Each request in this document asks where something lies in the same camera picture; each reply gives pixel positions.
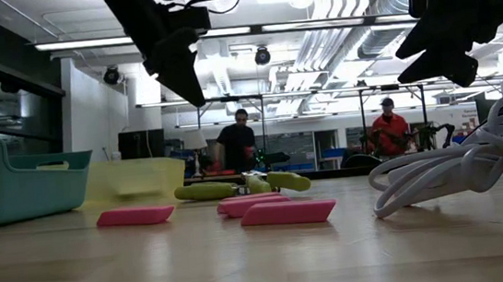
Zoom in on black monitor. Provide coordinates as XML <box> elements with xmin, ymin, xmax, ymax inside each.
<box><xmin>474</xmin><ymin>91</ymin><xmax>503</xmax><ymax>128</ymax></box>

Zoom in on black bar with strip lights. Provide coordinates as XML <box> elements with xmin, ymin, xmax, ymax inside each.
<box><xmin>33</xmin><ymin>6</ymin><xmax>419</xmax><ymax>60</ymax></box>

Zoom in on blue box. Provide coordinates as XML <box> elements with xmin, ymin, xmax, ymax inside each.
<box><xmin>320</xmin><ymin>146</ymin><xmax>347</xmax><ymax>160</ymax></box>

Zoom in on yellow translucent tray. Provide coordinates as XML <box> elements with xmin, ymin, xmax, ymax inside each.
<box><xmin>78</xmin><ymin>154</ymin><xmax>191</xmax><ymax>211</ymax></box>

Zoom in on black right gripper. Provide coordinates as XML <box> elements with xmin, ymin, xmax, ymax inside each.
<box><xmin>388</xmin><ymin>0</ymin><xmax>503</xmax><ymax>96</ymax></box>

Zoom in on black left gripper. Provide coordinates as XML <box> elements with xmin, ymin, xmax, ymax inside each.
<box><xmin>97</xmin><ymin>0</ymin><xmax>208</xmax><ymax>118</ymax></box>

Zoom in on black workbench frame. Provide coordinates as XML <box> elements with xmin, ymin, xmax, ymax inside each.
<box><xmin>193</xmin><ymin>92</ymin><xmax>272</xmax><ymax>177</ymax></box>
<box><xmin>357</xmin><ymin>80</ymin><xmax>432</xmax><ymax>158</ymax></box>

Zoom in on black round ceiling fixture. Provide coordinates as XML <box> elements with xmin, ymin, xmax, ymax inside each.
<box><xmin>252</xmin><ymin>45</ymin><xmax>273</xmax><ymax>67</ymax></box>
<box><xmin>101</xmin><ymin>65</ymin><xmax>122</xmax><ymax>88</ymax></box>

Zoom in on white coiled cable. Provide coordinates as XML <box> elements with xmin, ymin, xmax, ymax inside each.
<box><xmin>361</xmin><ymin>95</ymin><xmax>503</xmax><ymax>221</ymax></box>

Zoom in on teal plastic bin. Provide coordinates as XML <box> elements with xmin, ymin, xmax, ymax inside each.
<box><xmin>0</xmin><ymin>123</ymin><xmax>99</xmax><ymax>230</ymax></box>

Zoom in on white table lamp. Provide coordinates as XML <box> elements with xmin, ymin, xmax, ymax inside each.
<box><xmin>182</xmin><ymin>128</ymin><xmax>212</xmax><ymax>179</ymax></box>

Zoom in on person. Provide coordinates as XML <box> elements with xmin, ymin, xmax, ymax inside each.
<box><xmin>211</xmin><ymin>107</ymin><xmax>260</xmax><ymax>176</ymax></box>
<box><xmin>365</xmin><ymin>95</ymin><xmax>414</xmax><ymax>161</ymax></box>

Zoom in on pink eraser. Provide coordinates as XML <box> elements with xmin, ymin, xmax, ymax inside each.
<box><xmin>232</xmin><ymin>190</ymin><xmax>284</xmax><ymax>203</ymax></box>
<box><xmin>215</xmin><ymin>194</ymin><xmax>294</xmax><ymax>221</ymax></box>
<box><xmin>239</xmin><ymin>195</ymin><xmax>340</xmax><ymax>230</ymax></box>
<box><xmin>95</xmin><ymin>203</ymin><xmax>177</xmax><ymax>231</ymax></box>

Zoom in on black cabinet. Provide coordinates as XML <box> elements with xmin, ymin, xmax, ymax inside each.
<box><xmin>115</xmin><ymin>127</ymin><xmax>168</xmax><ymax>163</ymax></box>

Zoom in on black aluminium table frame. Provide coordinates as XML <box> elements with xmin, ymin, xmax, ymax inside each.
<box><xmin>183</xmin><ymin>159</ymin><xmax>376</xmax><ymax>194</ymax></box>

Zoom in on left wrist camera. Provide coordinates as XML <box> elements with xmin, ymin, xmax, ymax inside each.
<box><xmin>163</xmin><ymin>5</ymin><xmax>213</xmax><ymax>35</ymax></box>

